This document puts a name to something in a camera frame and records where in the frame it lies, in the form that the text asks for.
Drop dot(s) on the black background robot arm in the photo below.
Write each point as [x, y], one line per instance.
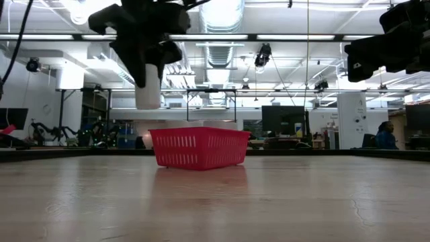
[50, 131]

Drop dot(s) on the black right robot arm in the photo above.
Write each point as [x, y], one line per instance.
[410, 17]

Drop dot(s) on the black aluminium table frame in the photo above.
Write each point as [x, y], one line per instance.
[67, 154]

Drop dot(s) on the black shelf rack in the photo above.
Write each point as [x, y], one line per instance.
[62, 111]

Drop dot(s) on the white pill bottle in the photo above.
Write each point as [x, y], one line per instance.
[149, 97]

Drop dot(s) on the blue storage bin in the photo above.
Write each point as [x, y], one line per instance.
[126, 141]

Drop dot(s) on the black monitor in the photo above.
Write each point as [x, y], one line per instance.
[418, 117]
[13, 117]
[282, 117]

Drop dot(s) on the person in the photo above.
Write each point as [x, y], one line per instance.
[386, 139]

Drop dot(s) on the red plastic basket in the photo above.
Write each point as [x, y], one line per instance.
[201, 151]

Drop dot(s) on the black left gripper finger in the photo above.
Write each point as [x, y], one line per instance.
[132, 60]
[168, 53]

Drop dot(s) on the silver ventilation duct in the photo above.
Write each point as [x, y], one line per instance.
[220, 17]

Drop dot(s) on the red flat object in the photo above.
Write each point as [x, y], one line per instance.
[8, 129]

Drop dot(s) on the black ceiling camera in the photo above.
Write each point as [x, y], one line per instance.
[33, 65]

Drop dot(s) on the black hanging camera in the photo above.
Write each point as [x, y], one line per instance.
[263, 53]

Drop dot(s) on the white pillar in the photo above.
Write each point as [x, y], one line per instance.
[351, 117]

